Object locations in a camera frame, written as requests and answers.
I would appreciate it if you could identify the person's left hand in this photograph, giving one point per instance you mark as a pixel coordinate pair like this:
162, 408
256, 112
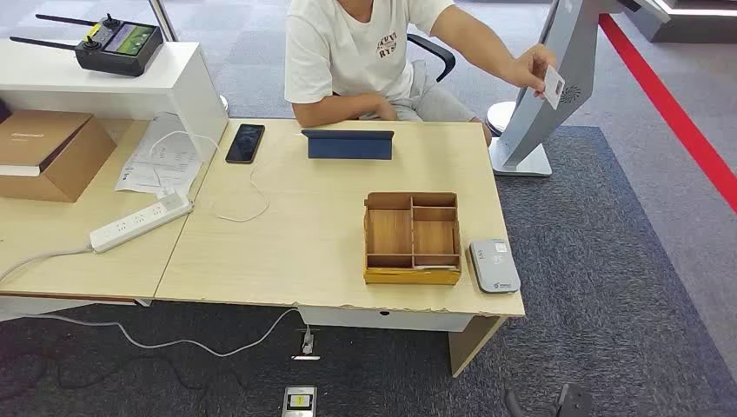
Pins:
532, 66

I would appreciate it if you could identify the person's right hand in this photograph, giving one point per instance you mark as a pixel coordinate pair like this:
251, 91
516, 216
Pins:
384, 108

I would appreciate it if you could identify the white ID card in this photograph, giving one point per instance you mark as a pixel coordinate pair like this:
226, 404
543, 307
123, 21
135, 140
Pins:
554, 86

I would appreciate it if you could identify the person's left forearm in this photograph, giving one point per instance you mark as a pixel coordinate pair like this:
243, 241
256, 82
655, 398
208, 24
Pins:
492, 54

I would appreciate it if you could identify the person's right forearm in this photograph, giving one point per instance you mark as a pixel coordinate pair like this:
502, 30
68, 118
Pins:
334, 109

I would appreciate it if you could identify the person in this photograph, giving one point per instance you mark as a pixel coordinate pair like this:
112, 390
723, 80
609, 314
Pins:
345, 52

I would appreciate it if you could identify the white room key card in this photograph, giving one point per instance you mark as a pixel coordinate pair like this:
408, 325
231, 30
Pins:
436, 267

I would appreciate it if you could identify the grey card reader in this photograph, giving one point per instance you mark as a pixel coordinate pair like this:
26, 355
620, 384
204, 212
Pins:
494, 267

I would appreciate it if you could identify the silver kiosk stand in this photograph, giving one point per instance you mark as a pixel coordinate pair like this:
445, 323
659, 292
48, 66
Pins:
547, 103

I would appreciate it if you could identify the blue tablet case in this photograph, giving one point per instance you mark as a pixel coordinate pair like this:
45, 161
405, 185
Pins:
348, 147

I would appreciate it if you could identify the white round base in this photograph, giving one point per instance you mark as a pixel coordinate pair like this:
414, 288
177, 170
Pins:
498, 118

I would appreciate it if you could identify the wooden organizer box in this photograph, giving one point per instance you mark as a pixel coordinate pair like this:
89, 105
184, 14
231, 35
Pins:
391, 236

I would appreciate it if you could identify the black smartphone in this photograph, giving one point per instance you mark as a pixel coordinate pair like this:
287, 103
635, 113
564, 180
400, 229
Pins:
245, 144

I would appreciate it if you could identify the grey raised platform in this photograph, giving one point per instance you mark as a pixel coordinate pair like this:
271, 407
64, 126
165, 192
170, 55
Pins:
691, 29

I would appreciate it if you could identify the dark grey carpet mat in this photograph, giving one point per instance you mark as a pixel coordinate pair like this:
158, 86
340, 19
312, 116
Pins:
604, 259

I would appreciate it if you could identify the white desk shelf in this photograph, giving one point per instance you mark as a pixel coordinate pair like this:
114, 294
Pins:
173, 86

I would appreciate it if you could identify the white paper sheets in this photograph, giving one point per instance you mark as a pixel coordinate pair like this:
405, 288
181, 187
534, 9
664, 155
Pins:
167, 164

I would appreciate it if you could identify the white charger adapter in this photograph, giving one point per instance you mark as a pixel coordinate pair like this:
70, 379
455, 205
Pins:
173, 201

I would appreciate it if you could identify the chrome pole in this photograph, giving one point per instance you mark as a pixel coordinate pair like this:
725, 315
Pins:
164, 20

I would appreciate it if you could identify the floor outlet with plug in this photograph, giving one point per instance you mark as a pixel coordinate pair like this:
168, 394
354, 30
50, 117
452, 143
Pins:
307, 344

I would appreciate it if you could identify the white power strip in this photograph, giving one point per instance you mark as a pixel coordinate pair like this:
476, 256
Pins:
138, 221

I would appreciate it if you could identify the black remote controller with antennas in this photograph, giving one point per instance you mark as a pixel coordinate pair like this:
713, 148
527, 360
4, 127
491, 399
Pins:
115, 52

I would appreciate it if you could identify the silver floor socket box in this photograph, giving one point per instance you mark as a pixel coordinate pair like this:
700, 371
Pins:
299, 401

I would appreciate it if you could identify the brown cardboard box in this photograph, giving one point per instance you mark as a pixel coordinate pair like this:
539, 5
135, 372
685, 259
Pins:
57, 161

